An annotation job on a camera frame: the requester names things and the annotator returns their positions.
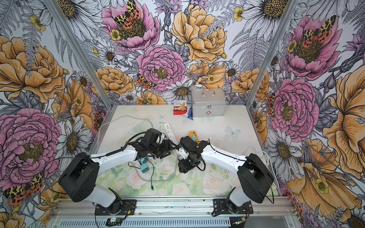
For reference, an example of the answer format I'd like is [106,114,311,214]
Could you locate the orange power strip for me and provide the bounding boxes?
[189,131,200,142]

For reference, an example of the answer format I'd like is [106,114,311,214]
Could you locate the white power strip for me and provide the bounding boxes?
[163,123,179,144]

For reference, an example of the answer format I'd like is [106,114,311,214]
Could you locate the red cardboard box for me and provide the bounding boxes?
[173,100,187,116]

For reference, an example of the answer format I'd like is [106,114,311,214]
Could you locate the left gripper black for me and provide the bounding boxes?
[149,139,178,159]

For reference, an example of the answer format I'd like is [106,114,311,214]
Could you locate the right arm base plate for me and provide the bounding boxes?
[212,198,254,217]

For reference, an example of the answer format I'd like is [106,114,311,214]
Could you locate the silver metal case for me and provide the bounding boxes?
[192,88,226,118]

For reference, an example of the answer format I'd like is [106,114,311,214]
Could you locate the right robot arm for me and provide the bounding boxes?
[178,136,274,217]

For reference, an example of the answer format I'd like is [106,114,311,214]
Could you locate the blue white packet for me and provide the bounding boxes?
[183,107,193,120]

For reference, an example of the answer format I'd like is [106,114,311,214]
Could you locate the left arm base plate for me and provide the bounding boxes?
[95,199,137,216]

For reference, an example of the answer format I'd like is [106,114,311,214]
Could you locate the teal usb charger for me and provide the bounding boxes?
[139,157,149,164]
[140,163,149,173]

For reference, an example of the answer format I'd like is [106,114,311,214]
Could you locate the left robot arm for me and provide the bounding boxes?
[59,128,179,215]

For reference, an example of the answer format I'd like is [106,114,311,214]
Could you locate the aluminium front rail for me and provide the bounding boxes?
[51,196,295,219]

